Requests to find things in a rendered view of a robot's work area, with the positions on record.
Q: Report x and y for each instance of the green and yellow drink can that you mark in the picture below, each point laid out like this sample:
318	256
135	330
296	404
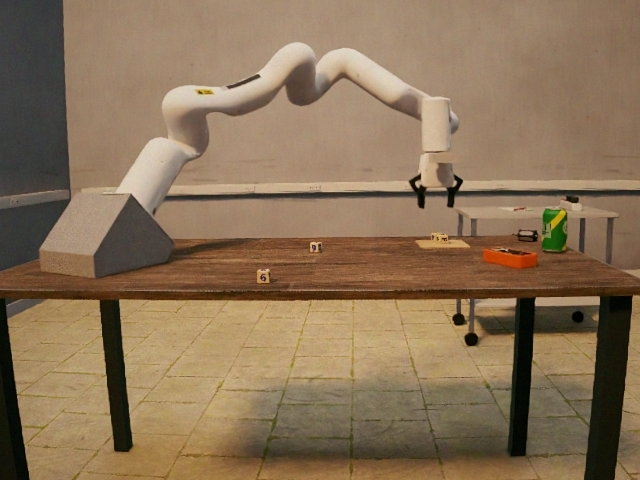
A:
554	229

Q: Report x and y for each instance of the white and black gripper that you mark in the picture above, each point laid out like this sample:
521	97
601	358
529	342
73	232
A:
435	175

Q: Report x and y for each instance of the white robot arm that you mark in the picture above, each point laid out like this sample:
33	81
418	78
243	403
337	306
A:
185	109

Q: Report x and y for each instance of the beige square mat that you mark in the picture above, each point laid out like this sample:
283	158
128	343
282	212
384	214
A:
424	244

